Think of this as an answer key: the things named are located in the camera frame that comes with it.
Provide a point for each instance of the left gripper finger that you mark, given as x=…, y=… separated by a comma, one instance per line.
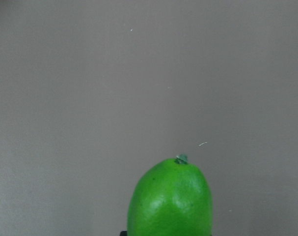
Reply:
x=123, y=233

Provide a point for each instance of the green lime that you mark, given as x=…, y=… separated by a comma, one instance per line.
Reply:
x=173, y=198

